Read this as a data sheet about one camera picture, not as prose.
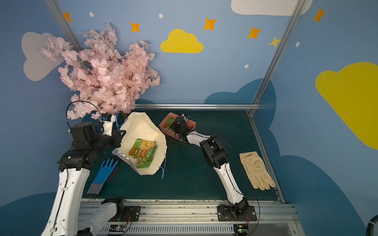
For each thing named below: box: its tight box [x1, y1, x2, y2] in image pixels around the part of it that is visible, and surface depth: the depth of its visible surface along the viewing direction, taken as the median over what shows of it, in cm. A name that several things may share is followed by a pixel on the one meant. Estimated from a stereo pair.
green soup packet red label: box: [162, 117, 175, 130], surface depth 113 cm
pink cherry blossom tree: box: [40, 22, 160, 119], surface depth 67 cm
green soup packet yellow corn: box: [128, 138, 157, 158], surface depth 92 cm
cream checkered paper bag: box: [112, 112, 168, 176], surface depth 86 cm
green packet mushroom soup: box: [133, 146, 158, 169], surface depth 87 cm
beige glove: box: [239, 151, 277, 191], surface depth 91 cm
